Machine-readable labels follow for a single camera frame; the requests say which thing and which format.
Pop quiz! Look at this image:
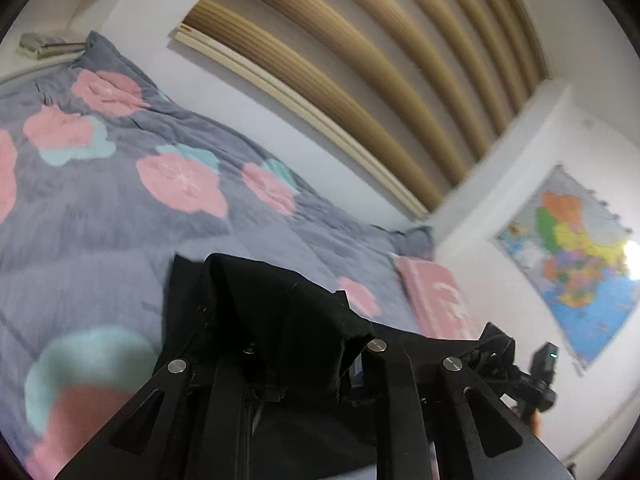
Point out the grey floral blanket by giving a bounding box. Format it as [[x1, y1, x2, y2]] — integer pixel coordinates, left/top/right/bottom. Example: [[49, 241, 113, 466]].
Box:
[[0, 30, 436, 480]]

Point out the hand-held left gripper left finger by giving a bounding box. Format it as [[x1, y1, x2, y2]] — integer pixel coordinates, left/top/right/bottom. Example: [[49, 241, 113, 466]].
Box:
[[52, 345, 256, 480]]

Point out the grey folded cloth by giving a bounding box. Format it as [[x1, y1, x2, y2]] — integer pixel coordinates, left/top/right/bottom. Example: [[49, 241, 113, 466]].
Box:
[[17, 31, 87, 61]]

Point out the pink pillow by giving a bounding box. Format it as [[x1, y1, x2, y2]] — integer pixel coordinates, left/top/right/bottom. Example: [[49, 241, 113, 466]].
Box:
[[392, 255, 483, 341]]

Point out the black hooded jacket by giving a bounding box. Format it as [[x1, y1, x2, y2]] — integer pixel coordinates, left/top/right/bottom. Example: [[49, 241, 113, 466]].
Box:
[[150, 252, 516, 480]]

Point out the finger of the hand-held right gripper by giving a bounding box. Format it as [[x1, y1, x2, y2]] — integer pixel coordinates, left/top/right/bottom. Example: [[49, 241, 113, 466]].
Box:
[[472, 322, 523, 403]]

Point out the grey pillow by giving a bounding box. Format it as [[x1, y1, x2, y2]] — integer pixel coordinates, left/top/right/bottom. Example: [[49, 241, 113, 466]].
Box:
[[390, 225, 436, 261]]

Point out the colourful wall map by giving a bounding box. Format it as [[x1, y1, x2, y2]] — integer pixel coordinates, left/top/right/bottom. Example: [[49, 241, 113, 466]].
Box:
[[495, 165, 640, 376]]

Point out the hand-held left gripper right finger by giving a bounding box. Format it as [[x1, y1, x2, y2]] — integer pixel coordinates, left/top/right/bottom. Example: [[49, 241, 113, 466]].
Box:
[[347, 337, 571, 480]]

